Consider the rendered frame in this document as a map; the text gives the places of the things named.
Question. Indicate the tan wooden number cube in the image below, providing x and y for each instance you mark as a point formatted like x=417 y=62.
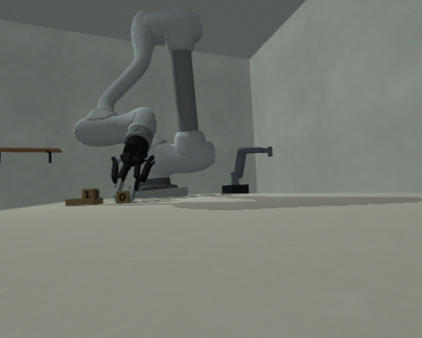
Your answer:
x=123 y=197
x=90 y=193

